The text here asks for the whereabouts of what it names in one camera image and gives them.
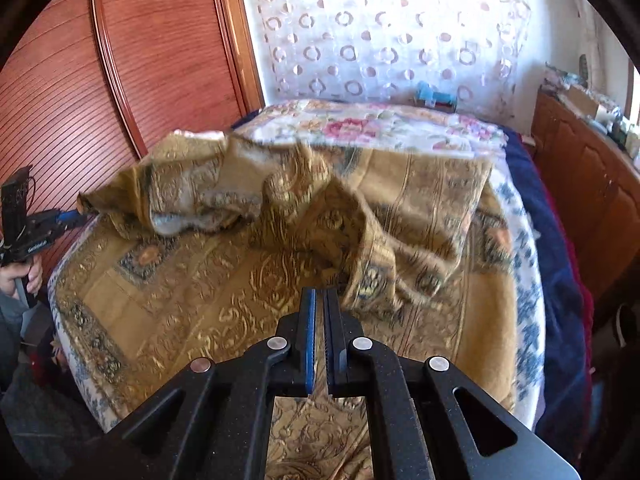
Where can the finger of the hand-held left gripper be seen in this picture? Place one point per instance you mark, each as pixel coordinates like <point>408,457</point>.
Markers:
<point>60,231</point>
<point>67,217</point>

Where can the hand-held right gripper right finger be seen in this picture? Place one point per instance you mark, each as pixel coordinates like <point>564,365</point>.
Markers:
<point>331,340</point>

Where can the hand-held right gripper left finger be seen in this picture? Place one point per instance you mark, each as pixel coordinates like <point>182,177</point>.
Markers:
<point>310,340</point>

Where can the golden patterned cloth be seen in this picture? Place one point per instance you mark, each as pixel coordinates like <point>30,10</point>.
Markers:
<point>200,270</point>

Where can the person's left forearm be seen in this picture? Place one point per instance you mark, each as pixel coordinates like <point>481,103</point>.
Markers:
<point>12,312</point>

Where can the person's left hand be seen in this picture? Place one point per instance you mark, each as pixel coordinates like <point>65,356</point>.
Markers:
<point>10,277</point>

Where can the brown slatted wooden wardrobe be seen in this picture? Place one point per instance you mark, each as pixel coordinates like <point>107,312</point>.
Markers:
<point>150,60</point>

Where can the blue floral bed sheet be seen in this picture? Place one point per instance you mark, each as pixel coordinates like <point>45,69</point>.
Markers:
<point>525,285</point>

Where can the pink floral blanket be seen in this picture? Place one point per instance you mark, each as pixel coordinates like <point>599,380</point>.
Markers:
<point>350,125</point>

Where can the navy blue blanket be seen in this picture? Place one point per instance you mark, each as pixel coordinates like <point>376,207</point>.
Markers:
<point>555,260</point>

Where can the small brown box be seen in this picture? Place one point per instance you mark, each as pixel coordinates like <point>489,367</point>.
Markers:
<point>445,106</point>

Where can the blue toy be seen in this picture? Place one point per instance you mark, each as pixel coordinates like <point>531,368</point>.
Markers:
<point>432,92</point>

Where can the long wooden cabinet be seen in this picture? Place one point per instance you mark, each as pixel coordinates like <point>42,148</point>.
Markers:
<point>585,175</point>

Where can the sheer circle-patterned curtain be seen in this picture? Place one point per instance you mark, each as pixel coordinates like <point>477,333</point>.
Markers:
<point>380,35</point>

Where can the open cardboard box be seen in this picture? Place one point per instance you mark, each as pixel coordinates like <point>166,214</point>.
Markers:
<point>580,102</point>

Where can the pile of clutter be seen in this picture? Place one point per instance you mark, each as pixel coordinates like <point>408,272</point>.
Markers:
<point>560,77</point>

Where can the dark oval object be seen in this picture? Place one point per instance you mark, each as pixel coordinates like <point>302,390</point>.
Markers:
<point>584,66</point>

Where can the pale window curtain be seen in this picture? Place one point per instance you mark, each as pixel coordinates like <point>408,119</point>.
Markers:
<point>595,45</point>

